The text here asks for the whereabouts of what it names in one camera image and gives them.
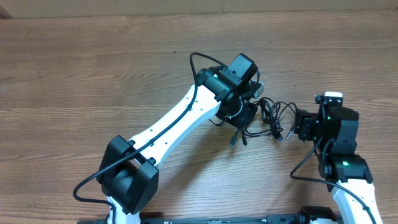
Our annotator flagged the black cable bundle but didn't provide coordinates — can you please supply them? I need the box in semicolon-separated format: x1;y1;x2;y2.
229;96;299;149

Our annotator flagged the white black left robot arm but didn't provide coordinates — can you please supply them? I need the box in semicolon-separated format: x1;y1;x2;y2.
96;53;258;223

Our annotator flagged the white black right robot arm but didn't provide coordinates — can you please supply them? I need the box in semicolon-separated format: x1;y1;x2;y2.
290;105;382;223

